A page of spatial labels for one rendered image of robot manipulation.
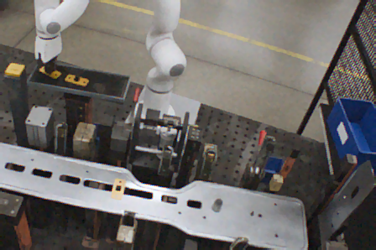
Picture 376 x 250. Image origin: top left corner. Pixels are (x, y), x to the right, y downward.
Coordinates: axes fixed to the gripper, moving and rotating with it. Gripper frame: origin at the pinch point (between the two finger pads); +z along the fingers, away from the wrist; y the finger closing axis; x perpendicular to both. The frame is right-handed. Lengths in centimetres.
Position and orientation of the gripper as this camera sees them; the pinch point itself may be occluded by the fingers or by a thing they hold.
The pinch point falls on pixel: (49, 67)
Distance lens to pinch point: 161.1
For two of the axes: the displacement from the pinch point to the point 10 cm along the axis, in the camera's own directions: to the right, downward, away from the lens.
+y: -5.6, 5.6, -6.1
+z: -0.8, 6.9, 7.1
